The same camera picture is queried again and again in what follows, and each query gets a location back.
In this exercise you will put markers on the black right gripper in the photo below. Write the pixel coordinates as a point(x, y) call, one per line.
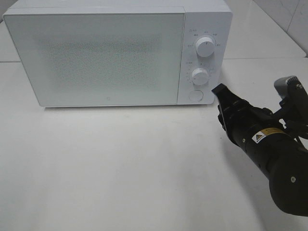
point(238, 117)

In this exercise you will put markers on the round white door-release button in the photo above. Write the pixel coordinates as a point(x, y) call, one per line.
point(196, 95)

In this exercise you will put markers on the white timer knob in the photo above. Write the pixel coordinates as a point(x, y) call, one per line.
point(200, 76)

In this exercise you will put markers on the white microwave door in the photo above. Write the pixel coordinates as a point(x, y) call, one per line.
point(99, 60)

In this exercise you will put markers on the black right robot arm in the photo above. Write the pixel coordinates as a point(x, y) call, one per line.
point(272, 140)

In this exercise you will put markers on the upper white control knob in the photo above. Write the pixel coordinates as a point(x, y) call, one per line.
point(205, 46)

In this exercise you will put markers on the white microwave oven body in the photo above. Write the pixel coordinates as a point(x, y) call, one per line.
point(201, 18)

